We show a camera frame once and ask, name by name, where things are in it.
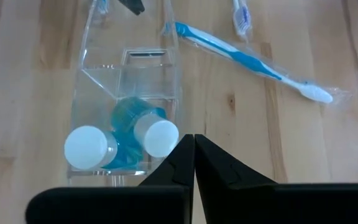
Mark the clear acrylic organizer holder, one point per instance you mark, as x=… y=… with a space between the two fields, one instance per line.
x=98 y=93

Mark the maroon toothbrush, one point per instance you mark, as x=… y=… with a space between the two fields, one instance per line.
x=242 y=17

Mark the teal mouthwash bottle white cap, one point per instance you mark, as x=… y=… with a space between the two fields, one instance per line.
x=160 y=138
x=85 y=147

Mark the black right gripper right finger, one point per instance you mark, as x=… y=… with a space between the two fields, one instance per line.
x=291 y=205

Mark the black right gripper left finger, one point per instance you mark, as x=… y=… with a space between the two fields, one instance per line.
x=110 y=207

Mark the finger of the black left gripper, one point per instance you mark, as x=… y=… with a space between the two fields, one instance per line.
x=134 y=6

